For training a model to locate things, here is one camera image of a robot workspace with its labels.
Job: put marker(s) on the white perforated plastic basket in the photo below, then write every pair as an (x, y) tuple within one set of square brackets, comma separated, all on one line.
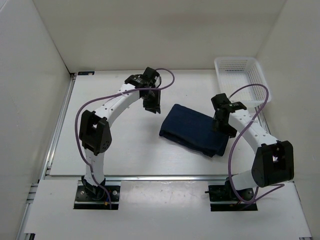
[(239, 77)]

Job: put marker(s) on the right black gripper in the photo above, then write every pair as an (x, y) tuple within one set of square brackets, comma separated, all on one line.
[(230, 131)]

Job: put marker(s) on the aluminium frame rail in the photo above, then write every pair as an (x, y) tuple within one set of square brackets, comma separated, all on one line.
[(162, 184)]

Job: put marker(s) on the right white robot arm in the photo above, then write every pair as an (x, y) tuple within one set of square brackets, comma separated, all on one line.
[(274, 159)]

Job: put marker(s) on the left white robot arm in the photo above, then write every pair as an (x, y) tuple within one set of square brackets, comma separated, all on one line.
[(95, 126)]

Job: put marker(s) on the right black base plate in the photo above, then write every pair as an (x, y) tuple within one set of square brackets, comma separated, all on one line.
[(223, 199)]

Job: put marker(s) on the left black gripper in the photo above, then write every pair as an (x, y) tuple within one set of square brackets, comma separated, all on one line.
[(156, 105)]

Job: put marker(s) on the dark blue denim trousers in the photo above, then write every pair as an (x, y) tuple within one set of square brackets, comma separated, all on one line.
[(193, 130)]

